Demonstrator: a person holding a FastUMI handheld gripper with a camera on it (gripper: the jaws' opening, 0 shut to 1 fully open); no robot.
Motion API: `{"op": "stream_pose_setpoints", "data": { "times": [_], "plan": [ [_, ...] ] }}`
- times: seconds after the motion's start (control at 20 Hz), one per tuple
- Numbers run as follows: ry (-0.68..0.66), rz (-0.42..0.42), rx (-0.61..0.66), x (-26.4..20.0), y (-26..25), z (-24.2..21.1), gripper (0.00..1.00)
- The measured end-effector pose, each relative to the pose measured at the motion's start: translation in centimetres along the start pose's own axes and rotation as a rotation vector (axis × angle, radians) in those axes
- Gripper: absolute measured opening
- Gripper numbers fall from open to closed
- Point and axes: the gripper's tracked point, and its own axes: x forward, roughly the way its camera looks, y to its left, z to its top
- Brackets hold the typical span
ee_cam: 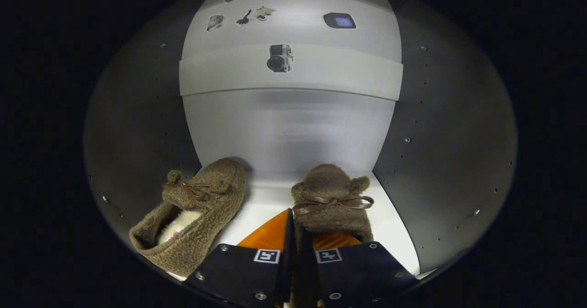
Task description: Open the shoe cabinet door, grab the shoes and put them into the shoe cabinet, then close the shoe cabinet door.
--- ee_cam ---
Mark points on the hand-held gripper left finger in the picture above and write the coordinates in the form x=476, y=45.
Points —
x=287, y=271

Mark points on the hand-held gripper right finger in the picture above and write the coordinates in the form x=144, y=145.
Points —
x=357, y=276

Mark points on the brown fuzzy shoe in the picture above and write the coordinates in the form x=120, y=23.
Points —
x=332, y=184
x=206, y=234

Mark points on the grey shoe cabinet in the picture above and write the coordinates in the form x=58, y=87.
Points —
x=293, y=124

